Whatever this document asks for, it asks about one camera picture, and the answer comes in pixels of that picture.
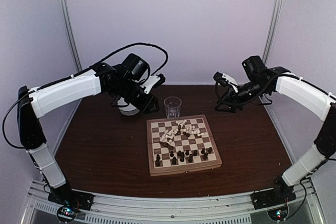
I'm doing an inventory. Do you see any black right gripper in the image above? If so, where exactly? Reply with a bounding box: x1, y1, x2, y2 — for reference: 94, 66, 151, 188
215, 79, 269, 113

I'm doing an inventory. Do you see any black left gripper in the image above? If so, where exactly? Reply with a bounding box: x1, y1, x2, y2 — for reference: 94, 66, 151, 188
113, 78, 160, 114

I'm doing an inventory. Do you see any dark chess piece corner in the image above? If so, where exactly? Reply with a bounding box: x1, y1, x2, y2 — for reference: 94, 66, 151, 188
155, 154, 161, 167

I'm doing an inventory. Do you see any dark chess pawn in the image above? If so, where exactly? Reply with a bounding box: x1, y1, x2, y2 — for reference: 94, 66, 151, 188
203, 152, 208, 161

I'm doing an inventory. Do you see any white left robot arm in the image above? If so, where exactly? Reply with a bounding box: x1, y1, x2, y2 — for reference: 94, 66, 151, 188
17, 54, 165, 205

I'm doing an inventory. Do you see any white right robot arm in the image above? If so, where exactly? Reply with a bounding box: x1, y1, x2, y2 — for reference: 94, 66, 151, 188
213, 56, 335, 204

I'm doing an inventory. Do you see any pile of white chess pieces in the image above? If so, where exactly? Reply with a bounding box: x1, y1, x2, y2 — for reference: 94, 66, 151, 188
156, 118, 208, 143

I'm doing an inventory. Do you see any pile of dark chess pieces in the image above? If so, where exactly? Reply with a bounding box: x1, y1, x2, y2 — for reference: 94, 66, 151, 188
159, 124, 191, 150

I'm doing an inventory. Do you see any wooden chess board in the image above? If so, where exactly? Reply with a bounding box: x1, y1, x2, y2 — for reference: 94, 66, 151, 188
146, 115, 222, 176

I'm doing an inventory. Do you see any clear drinking glass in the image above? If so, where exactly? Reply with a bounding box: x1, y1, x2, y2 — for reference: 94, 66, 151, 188
164, 97, 182, 118

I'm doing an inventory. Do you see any white scalloped bowl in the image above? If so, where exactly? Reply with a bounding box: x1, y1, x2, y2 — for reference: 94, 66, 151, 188
119, 104, 140, 116

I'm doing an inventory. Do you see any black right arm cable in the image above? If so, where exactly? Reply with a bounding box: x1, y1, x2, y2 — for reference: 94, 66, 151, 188
214, 79, 272, 112

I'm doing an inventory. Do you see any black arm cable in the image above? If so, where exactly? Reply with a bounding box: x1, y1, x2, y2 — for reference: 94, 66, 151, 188
2, 41, 169, 149
214, 79, 272, 112

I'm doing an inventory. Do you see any aluminium frame post right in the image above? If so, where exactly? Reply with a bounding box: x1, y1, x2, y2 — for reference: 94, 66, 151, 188
261, 0, 284, 65

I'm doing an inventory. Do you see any aluminium frame post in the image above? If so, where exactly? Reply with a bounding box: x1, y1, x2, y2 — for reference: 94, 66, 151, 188
261, 0, 284, 65
60, 0, 83, 75

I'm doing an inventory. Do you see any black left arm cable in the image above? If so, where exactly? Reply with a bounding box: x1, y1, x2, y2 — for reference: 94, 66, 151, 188
2, 41, 169, 149

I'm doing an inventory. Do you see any aluminium front rail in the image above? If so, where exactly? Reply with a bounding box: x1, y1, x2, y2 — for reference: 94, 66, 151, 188
22, 176, 320, 224

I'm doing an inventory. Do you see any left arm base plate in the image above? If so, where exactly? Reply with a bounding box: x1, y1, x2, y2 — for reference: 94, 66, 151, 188
48, 191, 94, 210

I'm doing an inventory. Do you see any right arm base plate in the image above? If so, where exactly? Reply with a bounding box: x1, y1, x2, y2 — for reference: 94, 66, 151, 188
251, 189, 297, 210

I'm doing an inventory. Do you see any aluminium frame post left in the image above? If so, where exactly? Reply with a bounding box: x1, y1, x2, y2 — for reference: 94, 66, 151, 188
60, 0, 83, 75

